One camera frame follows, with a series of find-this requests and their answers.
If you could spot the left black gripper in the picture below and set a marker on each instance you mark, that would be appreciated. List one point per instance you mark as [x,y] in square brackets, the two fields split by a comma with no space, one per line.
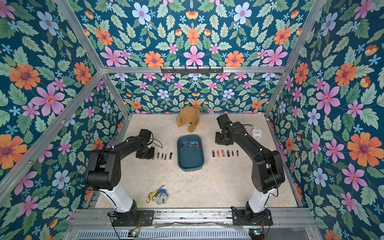
[151,156]

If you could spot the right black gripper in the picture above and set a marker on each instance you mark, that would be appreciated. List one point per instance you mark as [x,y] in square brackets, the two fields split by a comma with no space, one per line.
[223,140]

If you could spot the teal plastic storage tray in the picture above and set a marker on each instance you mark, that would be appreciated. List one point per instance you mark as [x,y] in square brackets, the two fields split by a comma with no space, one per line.
[190,153]

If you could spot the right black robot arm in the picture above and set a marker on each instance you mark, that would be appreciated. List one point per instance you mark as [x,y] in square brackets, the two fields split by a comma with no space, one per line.
[267,166]

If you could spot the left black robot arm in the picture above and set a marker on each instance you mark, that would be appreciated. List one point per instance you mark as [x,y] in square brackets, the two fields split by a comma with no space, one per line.
[103,173]

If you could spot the brown teddy bear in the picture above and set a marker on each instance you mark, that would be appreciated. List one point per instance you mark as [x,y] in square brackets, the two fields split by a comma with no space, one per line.
[189,116]

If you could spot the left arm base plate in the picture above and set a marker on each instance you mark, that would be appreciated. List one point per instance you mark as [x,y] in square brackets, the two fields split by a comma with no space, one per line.
[144,218]

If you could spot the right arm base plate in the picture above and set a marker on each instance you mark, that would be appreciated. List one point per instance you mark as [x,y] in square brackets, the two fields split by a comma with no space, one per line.
[247,217]

